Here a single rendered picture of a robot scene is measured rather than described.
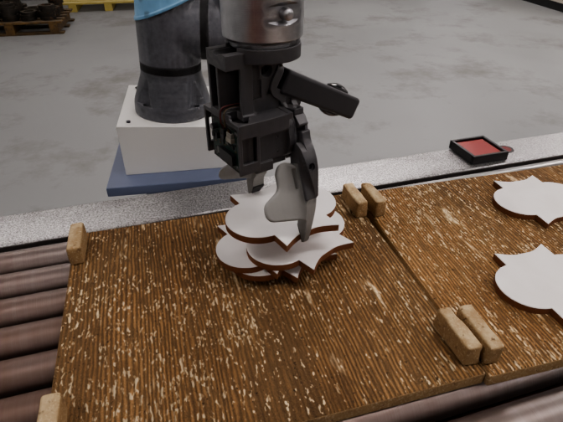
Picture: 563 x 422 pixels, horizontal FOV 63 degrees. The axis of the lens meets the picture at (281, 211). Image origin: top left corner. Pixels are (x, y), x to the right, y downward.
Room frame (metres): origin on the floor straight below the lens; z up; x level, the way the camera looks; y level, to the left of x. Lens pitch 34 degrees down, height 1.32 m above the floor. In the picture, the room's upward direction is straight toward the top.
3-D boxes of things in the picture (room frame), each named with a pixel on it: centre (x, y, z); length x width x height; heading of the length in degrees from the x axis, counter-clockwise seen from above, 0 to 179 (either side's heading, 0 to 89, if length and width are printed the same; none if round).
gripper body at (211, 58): (0.44, 0.02, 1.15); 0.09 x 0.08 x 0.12; 124
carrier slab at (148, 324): (0.40, 0.04, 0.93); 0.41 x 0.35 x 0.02; 106
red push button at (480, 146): (0.80, -0.38, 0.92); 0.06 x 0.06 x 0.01; 17
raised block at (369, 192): (0.58, -0.14, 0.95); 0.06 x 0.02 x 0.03; 14
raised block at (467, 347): (0.32, -0.18, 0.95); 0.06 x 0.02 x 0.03; 16
